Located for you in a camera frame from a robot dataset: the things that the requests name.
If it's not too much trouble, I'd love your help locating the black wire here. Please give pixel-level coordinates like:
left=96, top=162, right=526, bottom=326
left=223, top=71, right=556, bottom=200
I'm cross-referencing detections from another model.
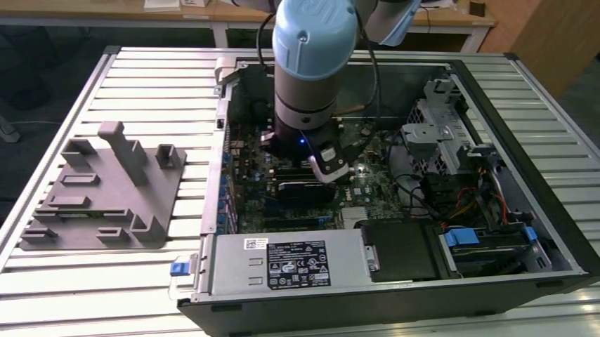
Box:
left=391, top=173, right=445, bottom=220

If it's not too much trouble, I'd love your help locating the small silver chipset heatsink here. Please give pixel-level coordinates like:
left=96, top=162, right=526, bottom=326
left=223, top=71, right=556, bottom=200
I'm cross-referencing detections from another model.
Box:
left=340, top=206, right=372, bottom=230

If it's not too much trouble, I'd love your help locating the wooden desk white frame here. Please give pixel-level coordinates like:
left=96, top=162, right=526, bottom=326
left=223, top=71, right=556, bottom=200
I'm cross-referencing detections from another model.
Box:
left=0, top=0, right=498, bottom=53

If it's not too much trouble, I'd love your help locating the black camera cable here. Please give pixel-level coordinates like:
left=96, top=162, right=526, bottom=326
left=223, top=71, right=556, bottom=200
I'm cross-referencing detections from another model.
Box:
left=255, top=12, right=278, bottom=67

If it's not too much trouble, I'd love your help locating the grey power supply unit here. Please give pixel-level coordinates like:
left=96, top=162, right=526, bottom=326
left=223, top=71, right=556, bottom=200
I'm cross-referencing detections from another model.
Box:
left=205, top=232, right=375, bottom=296

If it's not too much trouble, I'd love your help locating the black expansion slot blue end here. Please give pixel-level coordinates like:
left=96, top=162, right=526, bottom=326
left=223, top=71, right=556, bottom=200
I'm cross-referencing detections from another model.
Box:
left=260, top=216, right=330, bottom=229

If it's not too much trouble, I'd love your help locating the wooden cabinet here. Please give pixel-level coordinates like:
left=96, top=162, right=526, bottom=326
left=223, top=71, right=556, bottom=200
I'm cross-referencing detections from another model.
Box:
left=477, top=0, right=600, bottom=100

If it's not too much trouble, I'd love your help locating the metal corner bracket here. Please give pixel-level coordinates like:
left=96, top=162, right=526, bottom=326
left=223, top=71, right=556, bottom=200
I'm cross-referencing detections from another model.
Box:
left=213, top=57, right=240, bottom=87

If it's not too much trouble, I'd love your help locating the small black graphics card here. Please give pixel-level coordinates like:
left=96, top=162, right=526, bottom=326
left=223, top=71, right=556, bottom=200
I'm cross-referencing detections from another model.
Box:
left=275, top=180, right=338, bottom=205

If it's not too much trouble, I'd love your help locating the black open PC case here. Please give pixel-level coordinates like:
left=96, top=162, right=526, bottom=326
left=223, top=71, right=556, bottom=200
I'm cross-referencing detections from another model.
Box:
left=167, top=52, right=600, bottom=337

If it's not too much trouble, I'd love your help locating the blue plastic latch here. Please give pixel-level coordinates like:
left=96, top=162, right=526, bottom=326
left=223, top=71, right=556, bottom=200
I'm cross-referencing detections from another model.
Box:
left=171, top=255, right=196, bottom=278

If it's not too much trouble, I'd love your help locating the yellow orange wire bundle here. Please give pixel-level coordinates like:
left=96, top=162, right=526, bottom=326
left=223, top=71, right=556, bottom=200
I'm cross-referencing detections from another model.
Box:
left=438, top=201, right=475, bottom=227

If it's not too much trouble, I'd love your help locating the black plastic shroud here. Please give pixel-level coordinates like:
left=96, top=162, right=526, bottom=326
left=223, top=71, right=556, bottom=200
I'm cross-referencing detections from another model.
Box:
left=359, top=219, right=454, bottom=284

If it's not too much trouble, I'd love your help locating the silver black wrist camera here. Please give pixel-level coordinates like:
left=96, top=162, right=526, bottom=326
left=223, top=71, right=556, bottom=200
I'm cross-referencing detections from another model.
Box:
left=306, top=139, right=352, bottom=186

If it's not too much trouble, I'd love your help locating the grey furniture foot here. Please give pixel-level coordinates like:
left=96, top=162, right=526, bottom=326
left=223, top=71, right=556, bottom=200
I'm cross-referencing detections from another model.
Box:
left=0, top=114, right=20, bottom=144

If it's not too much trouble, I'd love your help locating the red wire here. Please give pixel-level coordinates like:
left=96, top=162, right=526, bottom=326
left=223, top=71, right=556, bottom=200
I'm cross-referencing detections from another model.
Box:
left=457, top=187, right=511, bottom=226

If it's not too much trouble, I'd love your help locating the green motherboard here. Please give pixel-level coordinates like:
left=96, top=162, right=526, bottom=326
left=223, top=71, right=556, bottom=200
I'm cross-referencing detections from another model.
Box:
left=223, top=118, right=410, bottom=235

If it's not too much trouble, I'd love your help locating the black cable brass end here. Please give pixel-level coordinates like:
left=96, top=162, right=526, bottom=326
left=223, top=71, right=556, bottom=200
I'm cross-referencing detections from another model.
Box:
left=335, top=13, right=382, bottom=116

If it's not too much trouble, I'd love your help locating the grey metal drive cage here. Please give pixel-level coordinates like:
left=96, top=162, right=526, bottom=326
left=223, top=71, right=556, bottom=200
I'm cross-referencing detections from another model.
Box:
left=401, top=79, right=498, bottom=176

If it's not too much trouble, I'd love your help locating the hard disk in blue carrier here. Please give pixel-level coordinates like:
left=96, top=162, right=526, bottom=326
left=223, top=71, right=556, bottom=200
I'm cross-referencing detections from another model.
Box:
left=438, top=226, right=554, bottom=279

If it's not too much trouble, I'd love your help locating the grey parts rack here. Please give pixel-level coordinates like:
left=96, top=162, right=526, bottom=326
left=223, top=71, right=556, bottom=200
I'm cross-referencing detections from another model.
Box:
left=17, top=121, right=188, bottom=252

